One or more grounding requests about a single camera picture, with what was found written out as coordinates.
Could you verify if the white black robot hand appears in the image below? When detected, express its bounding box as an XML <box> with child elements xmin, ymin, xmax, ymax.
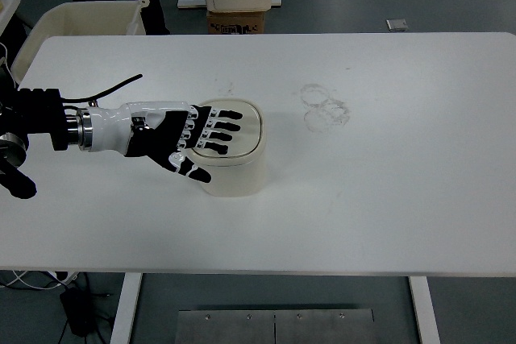
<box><xmin>89</xmin><ymin>98</ymin><xmax>244</xmax><ymax>184</ymax></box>

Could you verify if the cream trash bin lid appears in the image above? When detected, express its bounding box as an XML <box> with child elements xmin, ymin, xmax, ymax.
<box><xmin>188</xmin><ymin>97</ymin><xmax>265</xmax><ymax>160</ymax></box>

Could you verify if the cream plastic trash bin body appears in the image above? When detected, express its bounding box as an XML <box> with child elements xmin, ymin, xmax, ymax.
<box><xmin>186</xmin><ymin>98</ymin><xmax>268</xmax><ymax>198</ymax></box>

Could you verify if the grey metal floor bar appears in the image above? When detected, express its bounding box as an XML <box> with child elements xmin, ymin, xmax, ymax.
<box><xmin>177</xmin><ymin>0</ymin><xmax>283</xmax><ymax>10</ymax></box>

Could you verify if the brown cardboard box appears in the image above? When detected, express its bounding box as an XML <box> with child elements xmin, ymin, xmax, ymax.
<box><xmin>206</xmin><ymin>9</ymin><xmax>267</xmax><ymax>35</ymax></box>

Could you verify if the cream plastic crate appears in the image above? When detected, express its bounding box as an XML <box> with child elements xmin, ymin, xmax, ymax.
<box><xmin>10</xmin><ymin>0</ymin><xmax>151</xmax><ymax>84</ymax></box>

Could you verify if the white table leg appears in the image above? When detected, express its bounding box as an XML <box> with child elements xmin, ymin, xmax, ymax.
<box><xmin>109</xmin><ymin>273</ymin><xmax>143</xmax><ymax>344</ymax></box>
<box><xmin>407</xmin><ymin>276</ymin><xmax>442</xmax><ymax>344</ymax></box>

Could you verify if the black power adapter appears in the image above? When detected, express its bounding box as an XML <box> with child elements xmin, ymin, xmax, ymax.
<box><xmin>59</xmin><ymin>285</ymin><xmax>96</xmax><ymax>337</ymax></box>

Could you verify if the grey metal plate with screws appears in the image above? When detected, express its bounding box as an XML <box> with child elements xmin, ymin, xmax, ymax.
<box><xmin>177</xmin><ymin>308</ymin><xmax>375</xmax><ymax>344</ymax></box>

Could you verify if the white cable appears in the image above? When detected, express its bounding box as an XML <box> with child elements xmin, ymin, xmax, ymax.
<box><xmin>0</xmin><ymin>270</ymin><xmax>77</xmax><ymax>292</ymax></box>

